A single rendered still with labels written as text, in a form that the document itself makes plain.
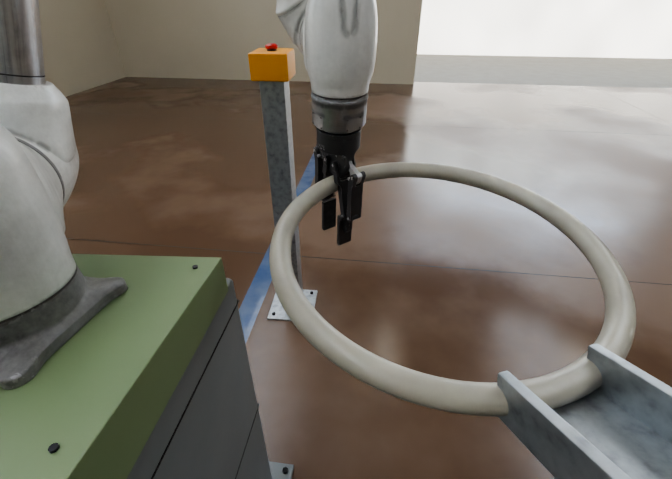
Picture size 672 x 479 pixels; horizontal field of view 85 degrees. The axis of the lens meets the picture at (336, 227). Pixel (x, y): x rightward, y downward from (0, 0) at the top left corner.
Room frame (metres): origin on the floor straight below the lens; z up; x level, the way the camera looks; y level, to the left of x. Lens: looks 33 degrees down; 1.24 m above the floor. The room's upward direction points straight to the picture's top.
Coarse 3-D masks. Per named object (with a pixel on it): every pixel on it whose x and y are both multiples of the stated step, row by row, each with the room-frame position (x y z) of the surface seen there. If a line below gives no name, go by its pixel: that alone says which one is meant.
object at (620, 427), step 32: (608, 352) 0.24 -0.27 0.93; (512, 384) 0.20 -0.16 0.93; (608, 384) 0.22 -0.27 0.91; (640, 384) 0.20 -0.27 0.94; (512, 416) 0.19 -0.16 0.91; (544, 416) 0.17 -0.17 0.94; (576, 416) 0.20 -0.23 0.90; (608, 416) 0.19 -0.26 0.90; (640, 416) 0.19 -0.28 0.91; (544, 448) 0.16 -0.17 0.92; (576, 448) 0.14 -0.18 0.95; (608, 448) 0.16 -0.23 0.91; (640, 448) 0.16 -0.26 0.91
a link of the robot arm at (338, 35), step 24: (312, 0) 0.57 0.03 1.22; (336, 0) 0.55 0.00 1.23; (360, 0) 0.55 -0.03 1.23; (312, 24) 0.56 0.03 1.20; (336, 24) 0.55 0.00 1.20; (360, 24) 0.55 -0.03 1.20; (312, 48) 0.56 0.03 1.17; (336, 48) 0.55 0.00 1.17; (360, 48) 0.55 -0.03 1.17; (312, 72) 0.57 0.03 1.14; (336, 72) 0.55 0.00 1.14; (360, 72) 0.56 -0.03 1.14; (336, 96) 0.56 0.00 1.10; (360, 96) 0.57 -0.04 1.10
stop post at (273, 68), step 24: (264, 48) 1.30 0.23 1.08; (288, 48) 1.30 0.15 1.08; (264, 72) 1.19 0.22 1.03; (288, 72) 1.19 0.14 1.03; (264, 96) 1.21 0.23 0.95; (288, 96) 1.26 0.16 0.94; (264, 120) 1.21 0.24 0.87; (288, 120) 1.23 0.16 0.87; (288, 144) 1.21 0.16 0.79; (288, 168) 1.21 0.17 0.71; (288, 192) 1.21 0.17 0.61
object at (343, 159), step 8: (320, 136) 0.59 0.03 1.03; (328, 136) 0.58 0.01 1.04; (336, 136) 0.57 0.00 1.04; (344, 136) 0.57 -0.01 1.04; (352, 136) 0.58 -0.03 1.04; (360, 136) 0.60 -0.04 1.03; (320, 144) 0.59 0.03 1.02; (328, 144) 0.58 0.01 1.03; (336, 144) 0.57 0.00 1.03; (344, 144) 0.57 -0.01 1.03; (352, 144) 0.58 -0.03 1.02; (328, 152) 0.58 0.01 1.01; (336, 152) 0.57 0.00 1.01; (344, 152) 0.58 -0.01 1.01; (352, 152) 0.58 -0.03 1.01; (336, 160) 0.60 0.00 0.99; (344, 160) 0.58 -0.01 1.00; (352, 160) 0.59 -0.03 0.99; (344, 168) 0.58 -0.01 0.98; (344, 176) 0.59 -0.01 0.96
